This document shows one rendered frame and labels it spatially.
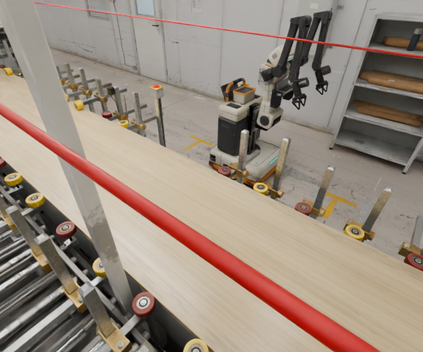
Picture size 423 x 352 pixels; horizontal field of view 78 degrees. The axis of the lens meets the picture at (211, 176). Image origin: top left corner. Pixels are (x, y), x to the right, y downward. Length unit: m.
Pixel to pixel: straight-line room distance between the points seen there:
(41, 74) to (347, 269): 1.18
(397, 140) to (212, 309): 3.53
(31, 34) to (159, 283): 0.86
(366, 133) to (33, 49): 3.92
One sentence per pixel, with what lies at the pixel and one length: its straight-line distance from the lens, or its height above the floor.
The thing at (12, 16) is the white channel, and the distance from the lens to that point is 0.61.
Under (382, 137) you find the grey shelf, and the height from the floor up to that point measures 0.18.
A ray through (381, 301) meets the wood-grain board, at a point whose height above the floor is 0.90.
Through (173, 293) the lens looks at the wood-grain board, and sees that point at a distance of 1.07.
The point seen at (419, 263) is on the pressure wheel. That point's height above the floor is 0.90.
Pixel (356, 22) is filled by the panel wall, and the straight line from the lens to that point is 3.93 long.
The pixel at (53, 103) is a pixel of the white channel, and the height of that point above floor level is 1.62.
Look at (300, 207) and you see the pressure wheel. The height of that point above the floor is 0.90.
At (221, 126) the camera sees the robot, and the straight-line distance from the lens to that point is 2.75.
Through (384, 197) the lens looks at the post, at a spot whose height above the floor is 1.07.
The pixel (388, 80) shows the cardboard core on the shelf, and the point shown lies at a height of 0.97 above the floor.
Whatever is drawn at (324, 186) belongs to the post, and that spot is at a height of 0.99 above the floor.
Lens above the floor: 1.84
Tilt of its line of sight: 38 degrees down
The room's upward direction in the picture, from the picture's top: 1 degrees clockwise
